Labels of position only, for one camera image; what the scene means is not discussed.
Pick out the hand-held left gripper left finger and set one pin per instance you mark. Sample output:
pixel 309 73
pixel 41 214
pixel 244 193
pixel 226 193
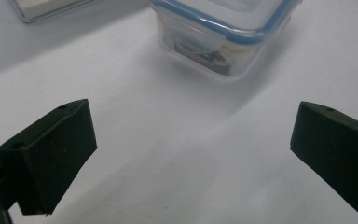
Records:
pixel 52 155

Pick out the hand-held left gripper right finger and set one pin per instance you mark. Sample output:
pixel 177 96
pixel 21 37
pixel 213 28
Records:
pixel 335 149

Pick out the clear container with blue lid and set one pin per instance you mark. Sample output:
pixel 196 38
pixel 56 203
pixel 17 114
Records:
pixel 217 34

